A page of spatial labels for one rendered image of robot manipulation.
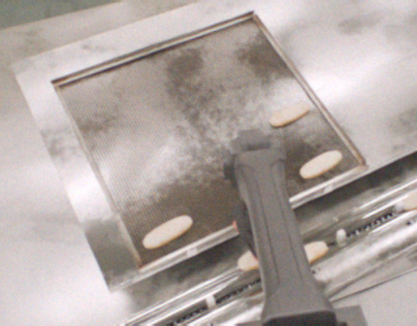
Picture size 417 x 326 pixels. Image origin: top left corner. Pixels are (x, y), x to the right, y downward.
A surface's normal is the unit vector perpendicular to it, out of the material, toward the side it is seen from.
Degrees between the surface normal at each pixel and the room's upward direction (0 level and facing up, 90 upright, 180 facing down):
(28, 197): 0
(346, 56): 10
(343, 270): 0
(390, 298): 0
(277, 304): 20
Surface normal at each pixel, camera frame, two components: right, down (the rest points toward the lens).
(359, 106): 0.05, -0.48
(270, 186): -0.08, -0.84
